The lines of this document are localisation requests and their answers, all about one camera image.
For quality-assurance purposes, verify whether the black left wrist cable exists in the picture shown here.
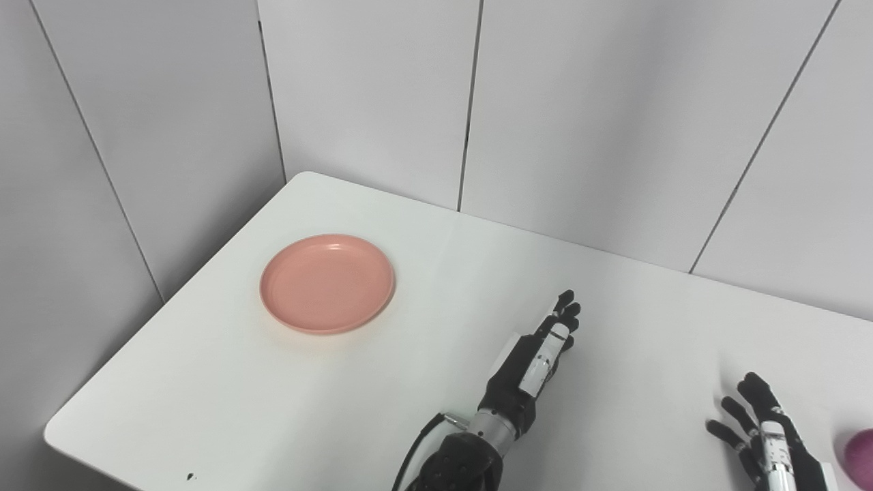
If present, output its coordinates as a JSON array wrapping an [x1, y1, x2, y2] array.
[[392, 411, 473, 491]]

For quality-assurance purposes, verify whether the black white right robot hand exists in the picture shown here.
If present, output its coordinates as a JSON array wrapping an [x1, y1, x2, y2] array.
[[706, 372, 841, 491]]

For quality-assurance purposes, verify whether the purple red onion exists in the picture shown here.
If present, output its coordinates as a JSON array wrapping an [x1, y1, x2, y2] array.
[[844, 429, 873, 482]]

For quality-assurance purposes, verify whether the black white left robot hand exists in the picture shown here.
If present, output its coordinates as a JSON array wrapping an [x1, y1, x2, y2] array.
[[477, 290, 582, 437]]

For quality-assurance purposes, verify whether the pink round plate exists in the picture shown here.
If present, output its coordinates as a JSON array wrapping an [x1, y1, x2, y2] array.
[[259, 234, 396, 336]]

